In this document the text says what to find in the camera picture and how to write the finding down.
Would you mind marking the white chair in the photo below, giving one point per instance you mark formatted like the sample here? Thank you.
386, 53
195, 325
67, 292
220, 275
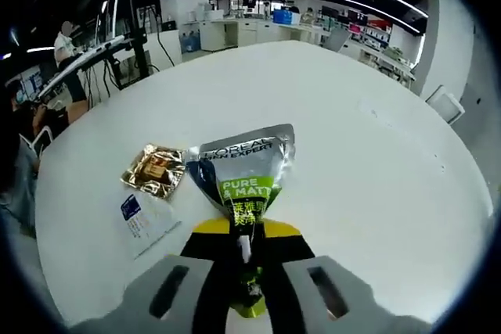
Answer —
446, 105

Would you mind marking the blue water jug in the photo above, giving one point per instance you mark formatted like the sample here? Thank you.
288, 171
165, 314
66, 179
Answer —
186, 44
195, 41

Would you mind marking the white counter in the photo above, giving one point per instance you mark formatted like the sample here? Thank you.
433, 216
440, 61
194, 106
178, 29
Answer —
242, 33

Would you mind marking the white laptop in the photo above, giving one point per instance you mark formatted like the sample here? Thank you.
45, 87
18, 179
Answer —
90, 58

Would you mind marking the gold skincare sachet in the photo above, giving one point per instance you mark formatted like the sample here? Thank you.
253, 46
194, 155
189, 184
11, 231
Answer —
152, 171

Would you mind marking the blue plastic box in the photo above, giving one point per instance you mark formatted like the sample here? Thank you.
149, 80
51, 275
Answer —
285, 16

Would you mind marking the clear blue label skincare sachet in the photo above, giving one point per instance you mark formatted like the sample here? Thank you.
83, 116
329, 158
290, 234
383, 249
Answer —
152, 224

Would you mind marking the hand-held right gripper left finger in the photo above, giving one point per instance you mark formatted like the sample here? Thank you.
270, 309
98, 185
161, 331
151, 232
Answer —
207, 279

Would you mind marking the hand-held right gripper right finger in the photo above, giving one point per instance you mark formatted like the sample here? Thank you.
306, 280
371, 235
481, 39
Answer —
289, 271

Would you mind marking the stocked display shelf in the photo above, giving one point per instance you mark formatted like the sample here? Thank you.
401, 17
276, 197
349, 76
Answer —
375, 33

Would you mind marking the green black skincare sachet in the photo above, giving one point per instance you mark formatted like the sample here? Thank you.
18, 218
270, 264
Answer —
246, 169

